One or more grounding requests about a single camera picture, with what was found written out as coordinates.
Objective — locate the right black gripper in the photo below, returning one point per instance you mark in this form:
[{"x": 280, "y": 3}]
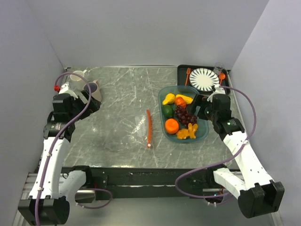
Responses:
[{"x": 196, "y": 101}]

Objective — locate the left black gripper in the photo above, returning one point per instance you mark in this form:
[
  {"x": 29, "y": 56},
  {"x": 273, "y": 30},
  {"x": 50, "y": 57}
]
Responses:
[{"x": 93, "y": 107}]

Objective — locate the purple grape bunch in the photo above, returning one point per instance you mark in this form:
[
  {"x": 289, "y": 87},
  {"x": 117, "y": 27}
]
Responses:
[{"x": 183, "y": 117}]

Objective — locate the clear zip top bag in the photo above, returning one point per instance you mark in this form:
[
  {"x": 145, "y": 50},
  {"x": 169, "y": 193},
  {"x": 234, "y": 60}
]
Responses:
[{"x": 129, "y": 131}]

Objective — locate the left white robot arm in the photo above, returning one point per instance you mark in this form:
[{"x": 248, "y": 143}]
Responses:
[{"x": 50, "y": 198}]

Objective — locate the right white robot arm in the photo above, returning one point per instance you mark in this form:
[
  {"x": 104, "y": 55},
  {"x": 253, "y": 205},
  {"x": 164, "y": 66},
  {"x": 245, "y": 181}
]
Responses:
[{"x": 257, "y": 193}]

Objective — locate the teal plastic tray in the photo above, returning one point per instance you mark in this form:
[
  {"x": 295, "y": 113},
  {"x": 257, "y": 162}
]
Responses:
[{"x": 203, "y": 128}]

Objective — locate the yellow pear-shaped gourd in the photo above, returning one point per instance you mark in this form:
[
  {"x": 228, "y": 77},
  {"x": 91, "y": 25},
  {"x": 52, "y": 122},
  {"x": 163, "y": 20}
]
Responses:
[{"x": 169, "y": 99}]

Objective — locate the green lime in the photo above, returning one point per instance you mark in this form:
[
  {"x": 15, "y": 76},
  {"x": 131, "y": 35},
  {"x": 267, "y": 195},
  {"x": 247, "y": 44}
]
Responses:
[{"x": 168, "y": 111}]

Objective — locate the orange mandarin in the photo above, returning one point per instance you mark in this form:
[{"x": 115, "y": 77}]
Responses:
[{"x": 171, "y": 126}]

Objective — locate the white mug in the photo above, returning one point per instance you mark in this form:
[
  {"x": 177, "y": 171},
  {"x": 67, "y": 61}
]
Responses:
[{"x": 76, "y": 81}]

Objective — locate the striped white plate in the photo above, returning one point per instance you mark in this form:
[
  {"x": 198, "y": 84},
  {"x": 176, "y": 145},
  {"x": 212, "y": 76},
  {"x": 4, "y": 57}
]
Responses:
[{"x": 203, "y": 79}]

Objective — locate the beige mug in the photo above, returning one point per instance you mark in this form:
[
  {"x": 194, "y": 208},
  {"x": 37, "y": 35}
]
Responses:
[{"x": 95, "y": 90}]

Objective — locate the orange plastic fork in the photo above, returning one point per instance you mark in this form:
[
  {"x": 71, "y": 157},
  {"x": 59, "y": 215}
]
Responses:
[{"x": 187, "y": 75}]

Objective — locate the orange plastic spoon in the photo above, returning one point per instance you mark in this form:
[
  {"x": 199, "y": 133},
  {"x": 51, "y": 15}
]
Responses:
[{"x": 222, "y": 77}]

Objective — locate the clear drinking glass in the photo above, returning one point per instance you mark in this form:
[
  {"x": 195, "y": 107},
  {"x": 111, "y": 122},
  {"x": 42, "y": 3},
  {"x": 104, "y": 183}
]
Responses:
[{"x": 218, "y": 67}]

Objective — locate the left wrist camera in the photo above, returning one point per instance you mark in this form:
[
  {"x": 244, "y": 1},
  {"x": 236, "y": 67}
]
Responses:
[{"x": 66, "y": 88}]

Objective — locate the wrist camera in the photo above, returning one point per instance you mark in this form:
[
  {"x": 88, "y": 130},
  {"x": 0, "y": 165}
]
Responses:
[
  {"x": 217, "y": 90},
  {"x": 66, "y": 88}
]

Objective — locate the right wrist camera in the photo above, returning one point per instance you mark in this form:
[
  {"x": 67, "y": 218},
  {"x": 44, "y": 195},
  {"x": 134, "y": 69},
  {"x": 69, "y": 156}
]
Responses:
[{"x": 217, "y": 90}]

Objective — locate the black base frame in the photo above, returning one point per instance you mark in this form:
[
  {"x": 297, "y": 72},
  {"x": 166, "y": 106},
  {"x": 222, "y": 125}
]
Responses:
[{"x": 151, "y": 183}]

